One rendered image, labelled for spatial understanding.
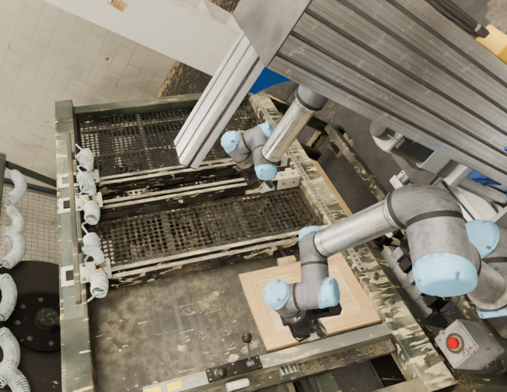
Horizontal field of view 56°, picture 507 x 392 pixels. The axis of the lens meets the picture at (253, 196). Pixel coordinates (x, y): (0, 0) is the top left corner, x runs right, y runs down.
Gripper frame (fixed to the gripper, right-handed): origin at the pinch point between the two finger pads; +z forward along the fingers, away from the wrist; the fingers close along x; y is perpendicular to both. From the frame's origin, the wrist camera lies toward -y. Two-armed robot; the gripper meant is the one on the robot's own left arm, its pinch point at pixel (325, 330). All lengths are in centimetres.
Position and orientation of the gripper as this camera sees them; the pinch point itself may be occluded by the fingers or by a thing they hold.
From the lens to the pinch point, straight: 159.9
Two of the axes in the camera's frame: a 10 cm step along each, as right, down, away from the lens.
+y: -8.5, 4.9, 1.6
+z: 4.5, 5.3, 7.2
